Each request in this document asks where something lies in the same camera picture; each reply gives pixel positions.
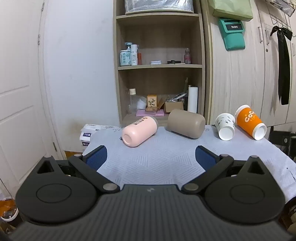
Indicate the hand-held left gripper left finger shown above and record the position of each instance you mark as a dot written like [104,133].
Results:
[98,157]

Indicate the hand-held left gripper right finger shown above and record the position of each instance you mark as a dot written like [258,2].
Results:
[204,156]

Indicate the pink cup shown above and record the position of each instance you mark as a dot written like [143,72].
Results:
[138,131]

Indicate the white patterned paper cup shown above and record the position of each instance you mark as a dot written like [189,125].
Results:
[225,126]

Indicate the taupe cup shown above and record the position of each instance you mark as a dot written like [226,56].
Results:
[187,122]

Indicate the orange paper cup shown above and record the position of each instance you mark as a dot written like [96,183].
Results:
[249,122]

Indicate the white small cup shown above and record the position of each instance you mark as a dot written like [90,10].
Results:
[141,103]

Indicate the white tissue pack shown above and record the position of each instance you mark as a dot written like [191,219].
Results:
[90,133]

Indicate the pale patterned table cloth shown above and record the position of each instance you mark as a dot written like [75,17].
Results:
[161,160]

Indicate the white paper roll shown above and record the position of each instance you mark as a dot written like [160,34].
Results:
[192,99]

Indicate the cardboard box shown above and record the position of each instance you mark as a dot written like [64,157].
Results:
[174,107]

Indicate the clear bottle cream cap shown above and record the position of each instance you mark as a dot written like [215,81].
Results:
[132,102]

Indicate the pink flat pad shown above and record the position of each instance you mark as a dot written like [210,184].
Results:
[148,113]

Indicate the wooden floral box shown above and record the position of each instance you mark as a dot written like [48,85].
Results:
[152,103]

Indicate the black chair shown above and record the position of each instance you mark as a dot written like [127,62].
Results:
[283,141]

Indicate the light wooden wardrobe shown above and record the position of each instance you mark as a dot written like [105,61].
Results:
[252,81]

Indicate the wooden shelf unit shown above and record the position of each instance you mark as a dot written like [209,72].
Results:
[159,76]

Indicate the black flat case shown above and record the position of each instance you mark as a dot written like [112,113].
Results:
[174,61]

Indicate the pink small bottle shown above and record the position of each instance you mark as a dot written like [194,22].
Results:
[187,58]

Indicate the white door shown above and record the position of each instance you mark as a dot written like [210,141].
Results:
[18,92]

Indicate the blue white pump bottle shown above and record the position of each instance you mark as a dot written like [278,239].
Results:
[125,56]

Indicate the white flat tin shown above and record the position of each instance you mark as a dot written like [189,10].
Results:
[155,62]

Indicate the orange tube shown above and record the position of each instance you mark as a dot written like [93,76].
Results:
[139,59]

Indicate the white slim bottle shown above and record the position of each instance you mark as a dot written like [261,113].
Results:
[134,56]

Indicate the black ribbon bow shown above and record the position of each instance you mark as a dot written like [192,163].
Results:
[284,69]

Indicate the teal pouch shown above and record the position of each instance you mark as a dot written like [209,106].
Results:
[232,37]

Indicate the pale green box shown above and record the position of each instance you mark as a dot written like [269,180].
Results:
[231,8]

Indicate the clear plastic storage container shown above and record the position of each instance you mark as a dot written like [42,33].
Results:
[159,6]

